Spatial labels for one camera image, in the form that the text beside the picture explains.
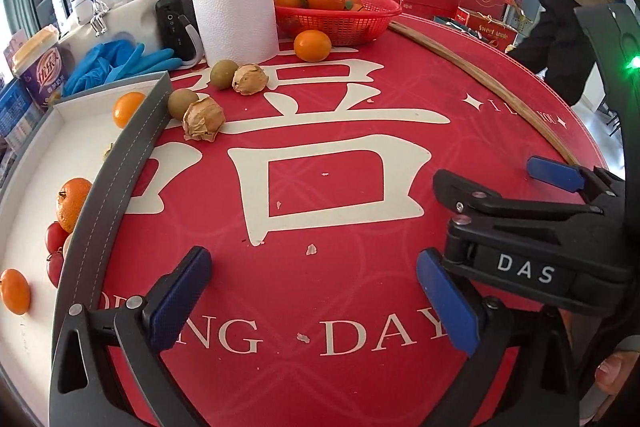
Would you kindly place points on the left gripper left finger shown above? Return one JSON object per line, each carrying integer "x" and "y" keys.
{"x": 85, "y": 387}

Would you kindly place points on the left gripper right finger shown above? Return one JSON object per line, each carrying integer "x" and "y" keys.
{"x": 541, "y": 389}

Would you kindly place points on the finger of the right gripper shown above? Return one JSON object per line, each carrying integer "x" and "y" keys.
{"x": 588, "y": 184}
{"x": 466, "y": 197}

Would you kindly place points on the red cherry tomato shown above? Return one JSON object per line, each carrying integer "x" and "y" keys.
{"x": 55, "y": 237}
{"x": 55, "y": 262}

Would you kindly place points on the large mandarin orange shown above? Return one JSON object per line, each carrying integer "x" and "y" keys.
{"x": 71, "y": 197}

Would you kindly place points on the dried husk fruit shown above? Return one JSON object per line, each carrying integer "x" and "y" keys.
{"x": 249, "y": 79}
{"x": 203, "y": 120}

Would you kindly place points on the green brown round fruit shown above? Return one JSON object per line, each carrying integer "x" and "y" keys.
{"x": 222, "y": 73}

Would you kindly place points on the bare right hand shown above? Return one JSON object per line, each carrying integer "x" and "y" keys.
{"x": 612, "y": 373}

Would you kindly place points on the long wooden back scratcher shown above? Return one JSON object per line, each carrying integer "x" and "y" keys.
{"x": 490, "y": 83}

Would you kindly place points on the red round table mat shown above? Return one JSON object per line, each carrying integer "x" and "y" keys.
{"x": 315, "y": 201}

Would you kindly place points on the red sweet apple box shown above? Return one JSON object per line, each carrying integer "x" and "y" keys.
{"x": 497, "y": 34}

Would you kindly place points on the grey white tray box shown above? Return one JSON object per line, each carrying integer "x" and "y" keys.
{"x": 76, "y": 138}

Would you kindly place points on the red plastic fruit basket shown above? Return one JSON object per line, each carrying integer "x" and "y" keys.
{"x": 344, "y": 28}

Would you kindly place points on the person in black clothes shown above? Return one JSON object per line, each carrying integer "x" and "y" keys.
{"x": 558, "y": 46}

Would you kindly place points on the white paper towel roll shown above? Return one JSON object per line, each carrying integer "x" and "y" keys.
{"x": 243, "y": 31}

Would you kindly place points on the blue rubber gloves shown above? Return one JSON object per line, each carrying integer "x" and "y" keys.
{"x": 116, "y": 60}

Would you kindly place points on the purple milk tea cup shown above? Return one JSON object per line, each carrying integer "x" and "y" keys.
{"x": 39, "y": 64}

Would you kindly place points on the black handheld device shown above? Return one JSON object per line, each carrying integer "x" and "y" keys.
{"x": 178, "y": 33}

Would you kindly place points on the white storage box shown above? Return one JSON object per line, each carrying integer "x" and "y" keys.
{"x": 134, "y": 21}

